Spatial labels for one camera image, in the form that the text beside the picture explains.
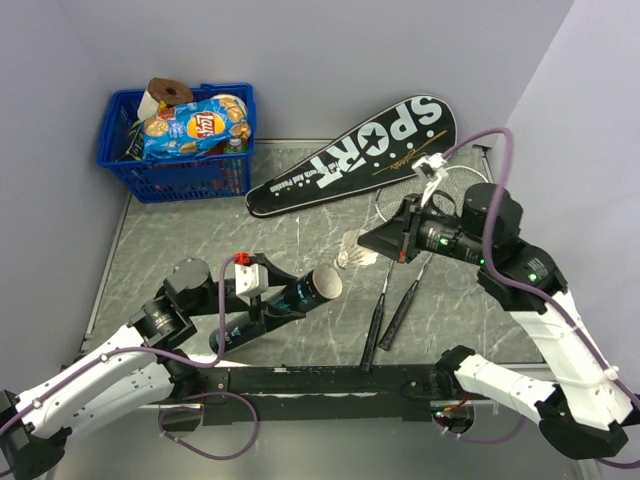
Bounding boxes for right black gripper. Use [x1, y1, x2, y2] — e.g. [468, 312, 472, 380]
[356, 191, 488, 263]

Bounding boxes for white shuttlecock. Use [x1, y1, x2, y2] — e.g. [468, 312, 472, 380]
[334, 229, 378, 270]

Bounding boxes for black shuttlecock tube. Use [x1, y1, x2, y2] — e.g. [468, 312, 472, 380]
[224, 265, 343, 352]

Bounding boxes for silver badminton racket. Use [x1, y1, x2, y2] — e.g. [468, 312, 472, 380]
[375, 166, 488, 351]
[359, 172, 441, 374]

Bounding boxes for black SPORT racket bag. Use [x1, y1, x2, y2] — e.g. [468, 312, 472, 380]
[245, 94, 458, 218]

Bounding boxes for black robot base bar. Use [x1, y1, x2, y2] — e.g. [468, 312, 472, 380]
[137, 364, 494, 426]

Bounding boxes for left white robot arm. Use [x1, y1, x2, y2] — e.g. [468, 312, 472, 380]
[1, 252, 297, 479]

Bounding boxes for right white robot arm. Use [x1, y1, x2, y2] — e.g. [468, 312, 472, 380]
[357, 183, 639, 465]

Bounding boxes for blue plastic shopping basket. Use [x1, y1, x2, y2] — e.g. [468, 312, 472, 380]
[96, 82, 257, 203]

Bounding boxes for blue Lays chips bag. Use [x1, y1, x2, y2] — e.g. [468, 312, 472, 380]
[143, 94, 252, 160]

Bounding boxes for dark green package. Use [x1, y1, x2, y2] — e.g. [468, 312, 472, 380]
[121, 123, 144, 161]

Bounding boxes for white paper towel roll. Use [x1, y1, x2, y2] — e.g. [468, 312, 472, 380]
[137, 90, 160, 121]

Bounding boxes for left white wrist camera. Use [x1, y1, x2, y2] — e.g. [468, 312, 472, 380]
[234, 264, 269, 298]

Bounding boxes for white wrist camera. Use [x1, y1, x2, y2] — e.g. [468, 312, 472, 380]
[234, 264, 269, 298]
[411, 153, 448, 207]

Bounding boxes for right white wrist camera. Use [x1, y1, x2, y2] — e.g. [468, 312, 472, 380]
[411, 153, 448, 207]

